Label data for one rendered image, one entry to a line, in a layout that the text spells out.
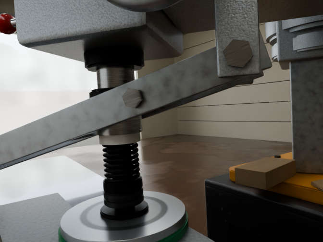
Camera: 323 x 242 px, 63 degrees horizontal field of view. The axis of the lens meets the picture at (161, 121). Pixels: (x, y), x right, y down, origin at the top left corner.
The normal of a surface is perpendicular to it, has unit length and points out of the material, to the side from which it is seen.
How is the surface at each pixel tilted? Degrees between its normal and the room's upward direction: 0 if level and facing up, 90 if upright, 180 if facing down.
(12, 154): 90
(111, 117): 90
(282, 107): 90
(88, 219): 0
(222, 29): 90
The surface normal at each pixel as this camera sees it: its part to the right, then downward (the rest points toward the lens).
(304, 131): -0.45, 0.07
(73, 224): -0.06, -1.00
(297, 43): -0.78, 0.07
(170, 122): 0.59, 0.01
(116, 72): 0.20, 0.04
